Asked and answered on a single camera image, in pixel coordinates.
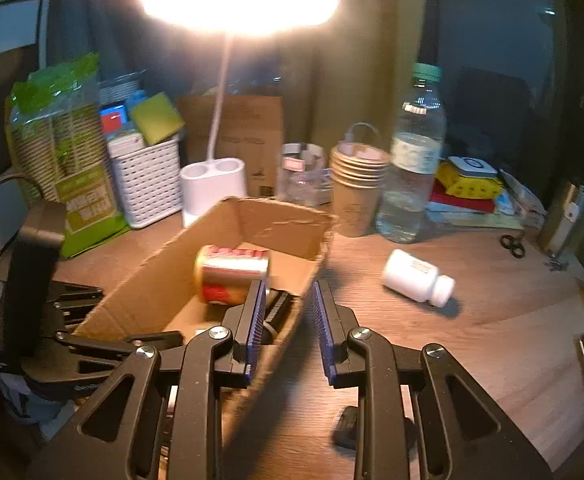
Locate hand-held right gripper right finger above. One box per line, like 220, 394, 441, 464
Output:
311, 279, 555, 480

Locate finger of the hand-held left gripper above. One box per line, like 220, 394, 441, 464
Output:
53, 329, 183, 362
46, 282, 106, 327

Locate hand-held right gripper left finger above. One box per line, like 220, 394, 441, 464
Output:
29, 279, 269, 480

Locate red tin can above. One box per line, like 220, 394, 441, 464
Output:
193, 244, 272, 306

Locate black car key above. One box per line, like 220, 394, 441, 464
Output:
332, 404, 418, 454

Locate brown cardboard box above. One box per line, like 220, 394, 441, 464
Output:
71, 195, 341, 457

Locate white pill bottle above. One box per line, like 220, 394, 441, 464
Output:
381, 248, 457, 309

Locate stack of brown paper cups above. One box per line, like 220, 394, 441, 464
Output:
329, 141, 391, 239

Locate green bag of paper cups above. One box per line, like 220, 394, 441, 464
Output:
4, 51, 133, 261

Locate white plastic basket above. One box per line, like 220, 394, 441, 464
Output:
107, 132, 183, 230

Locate white desk lamp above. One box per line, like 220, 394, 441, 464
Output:
136, 0, 343, 229

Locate clear water bottle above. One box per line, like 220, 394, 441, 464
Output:
375, 62, 448, 245

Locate small white box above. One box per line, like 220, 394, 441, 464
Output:
106, 129, 146, 159

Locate red and blue device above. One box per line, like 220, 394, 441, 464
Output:
99, 102, 131, 134

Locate red packet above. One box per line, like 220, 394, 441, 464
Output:
429, 182, 498, 215

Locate brown cardboard lamp package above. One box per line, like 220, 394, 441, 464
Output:
177, 93, 285, 199

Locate yellow green sponge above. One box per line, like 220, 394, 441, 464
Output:
130, 90, 185, 147

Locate yellow tissue pack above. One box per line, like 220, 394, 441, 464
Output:
434, 160, 506, 201

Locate small black scissors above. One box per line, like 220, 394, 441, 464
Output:
500, 232, 527, 259

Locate clear plastic container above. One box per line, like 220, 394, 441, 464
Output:
99, 72, 141, 107

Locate white square device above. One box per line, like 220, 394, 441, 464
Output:
446, 155, 501, 180

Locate pile of papers and packets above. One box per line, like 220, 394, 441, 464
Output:
426, 170, 548, 231

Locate green curtain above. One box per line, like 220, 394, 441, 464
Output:
47, 0, 429, 162

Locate gold metal object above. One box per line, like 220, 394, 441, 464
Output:
538, 182, 584, 272

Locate dark chair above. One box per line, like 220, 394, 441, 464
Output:
454, 67, 536, 162

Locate white charging cable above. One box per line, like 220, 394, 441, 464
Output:
342, 122, 384, 147

